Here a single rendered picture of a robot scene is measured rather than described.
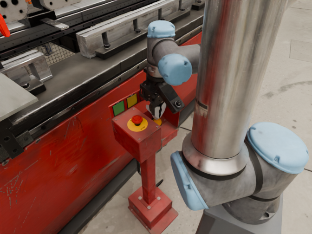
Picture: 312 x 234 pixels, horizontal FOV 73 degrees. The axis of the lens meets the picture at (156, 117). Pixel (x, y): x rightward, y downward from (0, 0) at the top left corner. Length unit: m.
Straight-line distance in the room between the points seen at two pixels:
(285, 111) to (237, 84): 2.03
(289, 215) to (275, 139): 1.19
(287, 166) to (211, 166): 0.15
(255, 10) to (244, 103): 0.11
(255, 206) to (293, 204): 1.12
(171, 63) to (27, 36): 0.75
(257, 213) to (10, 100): 0.63
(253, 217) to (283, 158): 0.20
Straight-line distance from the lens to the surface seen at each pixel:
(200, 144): 0.35
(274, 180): 0.47
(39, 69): 0.86
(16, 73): 0.83
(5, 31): 0.73
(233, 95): 0.28
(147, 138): 0.71
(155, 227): 1.38
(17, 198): 0.94
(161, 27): 0.60
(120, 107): 0.78
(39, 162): 0.88
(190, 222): 1.41
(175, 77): 0.52
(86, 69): 0.90
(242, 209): 0.58
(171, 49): 0.55
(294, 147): 0.48
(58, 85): 0.84
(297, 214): 1.66
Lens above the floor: 1.31
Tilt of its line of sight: 44 degrees down
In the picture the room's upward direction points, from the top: straight up
